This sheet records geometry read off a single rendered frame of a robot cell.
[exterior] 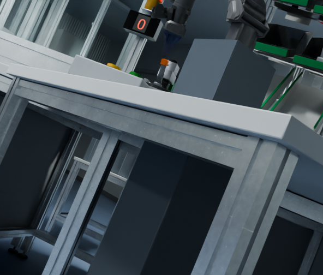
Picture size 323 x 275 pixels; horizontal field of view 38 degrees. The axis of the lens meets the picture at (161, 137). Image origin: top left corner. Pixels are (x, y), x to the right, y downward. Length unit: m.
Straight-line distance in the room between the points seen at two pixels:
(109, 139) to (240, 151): 0.71
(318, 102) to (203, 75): 0.57
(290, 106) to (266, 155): 0.91
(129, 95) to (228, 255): 0.32
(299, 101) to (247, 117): 0.93
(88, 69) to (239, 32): 0.45
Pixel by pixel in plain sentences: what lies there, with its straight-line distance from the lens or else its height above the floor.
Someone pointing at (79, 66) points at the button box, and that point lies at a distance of 1.31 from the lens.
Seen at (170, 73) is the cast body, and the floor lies 1.05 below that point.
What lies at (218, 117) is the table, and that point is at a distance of 0.57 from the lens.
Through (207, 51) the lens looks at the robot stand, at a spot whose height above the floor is 1.03.
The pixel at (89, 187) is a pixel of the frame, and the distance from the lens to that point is 1.24.
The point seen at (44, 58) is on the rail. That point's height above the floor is 0.93.
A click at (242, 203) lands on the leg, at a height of 0.75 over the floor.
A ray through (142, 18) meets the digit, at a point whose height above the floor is 1.22.
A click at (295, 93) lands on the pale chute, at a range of 1.51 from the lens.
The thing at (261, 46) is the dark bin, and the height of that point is 1.20.
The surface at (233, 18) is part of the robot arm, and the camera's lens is 1.06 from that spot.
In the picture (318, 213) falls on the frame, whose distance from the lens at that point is 1.17.
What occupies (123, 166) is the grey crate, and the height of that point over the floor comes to 0.69.
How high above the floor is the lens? 0.75
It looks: 4 degrees up
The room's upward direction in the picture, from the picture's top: 23 degrees clockwise
